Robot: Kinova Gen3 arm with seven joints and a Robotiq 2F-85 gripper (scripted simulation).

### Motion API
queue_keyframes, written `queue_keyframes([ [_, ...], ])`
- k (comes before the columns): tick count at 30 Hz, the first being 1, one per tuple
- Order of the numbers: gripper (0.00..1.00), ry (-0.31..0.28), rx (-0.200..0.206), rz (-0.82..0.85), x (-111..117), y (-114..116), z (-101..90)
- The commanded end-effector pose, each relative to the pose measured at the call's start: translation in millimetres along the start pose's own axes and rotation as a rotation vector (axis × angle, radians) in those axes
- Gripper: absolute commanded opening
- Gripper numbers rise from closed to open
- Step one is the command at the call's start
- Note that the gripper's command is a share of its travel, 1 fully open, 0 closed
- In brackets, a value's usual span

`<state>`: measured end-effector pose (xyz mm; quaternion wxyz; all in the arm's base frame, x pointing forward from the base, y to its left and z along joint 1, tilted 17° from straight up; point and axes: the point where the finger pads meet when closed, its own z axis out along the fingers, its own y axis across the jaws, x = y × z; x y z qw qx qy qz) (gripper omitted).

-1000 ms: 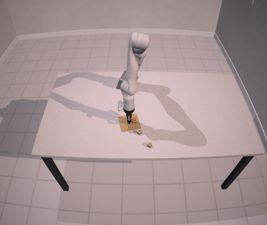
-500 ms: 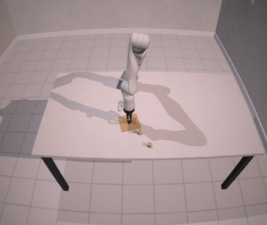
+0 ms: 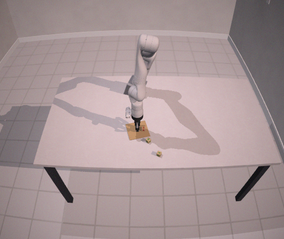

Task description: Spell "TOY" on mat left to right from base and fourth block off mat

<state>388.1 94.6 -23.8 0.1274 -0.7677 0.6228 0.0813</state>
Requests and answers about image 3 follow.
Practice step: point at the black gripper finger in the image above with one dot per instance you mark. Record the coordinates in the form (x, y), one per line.
(137, 126)

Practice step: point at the brown square mat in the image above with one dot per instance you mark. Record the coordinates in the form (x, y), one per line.
(135, 135)

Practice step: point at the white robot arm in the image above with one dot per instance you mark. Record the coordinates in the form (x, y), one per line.
(146, 53)

